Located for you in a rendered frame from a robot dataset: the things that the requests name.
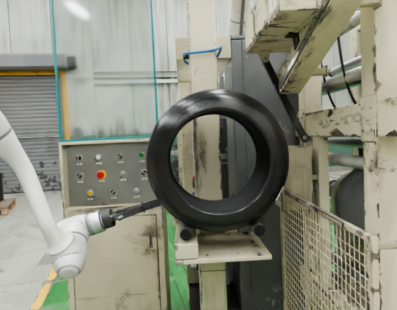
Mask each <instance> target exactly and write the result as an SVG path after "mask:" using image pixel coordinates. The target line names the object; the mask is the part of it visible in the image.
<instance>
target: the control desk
mask: <svg viewBox="0 0 397 310"><path fill-rule="evenodd" d="M149 139H150V138H132V139H118V140H92V141H65V142H59V143H58V148H59V158H60V176H61V195H62V205H63V209H64V210H63V219H66V218H69V217H73V216H75V215H84V214H87V213H91V212H94V211H98V210H100V211H102V210H106V209H111V210H112V212H113V213H115V212H116V210H119V209H124V208H127V207H131V206H134V205H138V204H140V203H141V202H143V203H145V202H148V201H151V200H154V199H156V196H155V194H154V192H153V190H152V188H151V185H150V182H149V179H148V175H147V168H146V154H147V146H148V143H149ZM68 296H69V310H171V295H170V272H169V259H168V235H167V211H166V210H165V209H164V207H163V206H162V205H161V206H158V207H155V208H153V209H149V210H146V211H145V212H144V213H143V212H142V213H138V214H136V215H133V216H130V217H128V218H124V219H123V220H120V221H118V220H116V225H115V226H114V227H111V228H108V229H106V231H104V232H101V233H98V234H96V235H92V236H90V237H89V240H88V241H87V257H86V261H85V265H84V268H83V270H82V271H81V273H80V274H79V275H77V276H76V277H74V278H72V279H68Z"/></svg>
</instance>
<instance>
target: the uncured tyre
mask: <svg viewBox="0 0 397 310"><path fill-rule="evenodd" d="M211 114H216V115H222V116H226V117H229V118H231V119H233V120H235V121H237V122H238V123H239V124H241V125H242V126H243V127H244V128H245V129H246V131H247V132H248V133H249V135H250V137H251V138H252V140H253V143H254V147H255V150H256V164H255V168H254V172H253V174H252V176H251V178H250V180H249V182H248V183H247V184H246V185H245V186H244V188H242V189H241V190H240V191H239V192H238V193H236V194H234V195H233V196H230V197H228V198H225V199H221V200H214V201H212V200H206V199H201V198H198V197H195V196H193V195H192V194H190V193H189V192H187V191H186V190H185V189H184V188H183V187H182V186H181V185H180V184H179V183H178V181H177V179H176V178H175V176H174V173H173V171H172V167H171V160H170V156H171V147H172V145H173V142H174V140H175V138H176V136H177V134H178V133H179V131H180V130H181V129H182V128H183V127H184V126H185V125H186V124H187V123H189V122H190V121H192V120H194V119H196V118H198V117H201V116H206V115H211ZM146 168H147V175H148V179H149V182H150V185H151V188H152V190H153V192H154V194H155V196H156V198H157V199H158V201H159V202H160V203H161V205H162V206H163V207H164V209H165V210H166V211H167V212H168V213H169V214H170V215H172V216H173V217H175V218H176V219H177V220H179V221H180V222H182V223H184V224H185V225H188V226H190V227H192V228H195V229H199V230H202V231H211V232H224V231H232V230H235V229H239V228H242V227H245V226H247V225H249V224H251V223H253V222H255V221H256V220H258V219H259V218H260V217H262V216H263V215H264V214H266V213H267V212H268V211H269V210H270V209H271V207H272V206H273V205H274V203H276V198H277V197H278V195H279V193H280V191H281V189H282V187H284V186H285V183H286V179H287V176H288V170H289V151H288V144H287V141H286V138H285V135H284V133H283V130H282V128H281V126H280V124H279V123H278V121H277V120H276V119H275V117H274V116H273V114H272V113H271V112H270V111H269V110H268V109H267V108H266V107H265V106H264V105H263V104H262V103H260V102H258V101H257V100H255V99H254V98H252V97H250V96H248V95H246V94H243V93H241V92H237V91H234V90H228V89H208V90H202V91H199V92H195V93H192V94H190V95H188V96H186V97H184V98H182V99H180V100H179V101H177V102H176V103H175V104H173V105H172V106H171V107H170V108H168V109H167V110H166V111H165V113H164V114H163V115H162V117H161V118H160V119H159V121H158V122H157V123H156V125H155V127H154V130H153V131H152V133H151V137H150V139H149V143H148V146H147V154H146Z"/></svg>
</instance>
